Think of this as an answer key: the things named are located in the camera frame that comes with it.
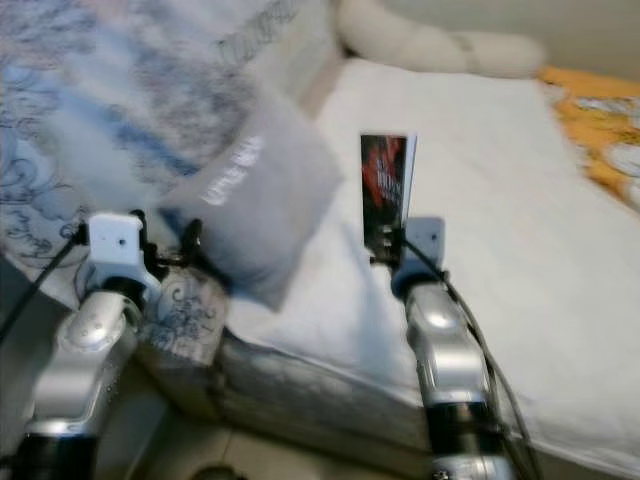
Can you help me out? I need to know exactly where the dark red black book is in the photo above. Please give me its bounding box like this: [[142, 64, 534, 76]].
[[360, 133, 419, 257]]

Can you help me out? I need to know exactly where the grey plush pillow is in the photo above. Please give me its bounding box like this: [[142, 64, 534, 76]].
[[160, 95, 347, 312]]

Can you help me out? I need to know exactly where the grey patterned mattress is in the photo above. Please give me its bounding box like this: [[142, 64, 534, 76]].
[[140, 300, 453, 480]]

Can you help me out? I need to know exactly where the blue white patterned duvet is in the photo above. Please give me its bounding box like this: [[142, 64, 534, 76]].
[[0, 0, 339, 371]]

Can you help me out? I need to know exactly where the cream knotted plush cushion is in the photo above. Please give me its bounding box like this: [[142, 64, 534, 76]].
[[338, 0, 547, 80]]

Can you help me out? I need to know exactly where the orange patterned cloth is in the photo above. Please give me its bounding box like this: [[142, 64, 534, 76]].
[[540, 65, 640, 213]]

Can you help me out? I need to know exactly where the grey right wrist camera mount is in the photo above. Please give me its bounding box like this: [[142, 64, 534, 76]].
[[400, 217, 447, 277]]

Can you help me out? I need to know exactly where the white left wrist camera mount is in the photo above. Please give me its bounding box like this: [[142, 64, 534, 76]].
[[87, 212, 162, 301]]

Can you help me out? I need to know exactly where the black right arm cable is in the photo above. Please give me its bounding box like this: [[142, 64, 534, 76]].
[[405, 245, 543, 480]]

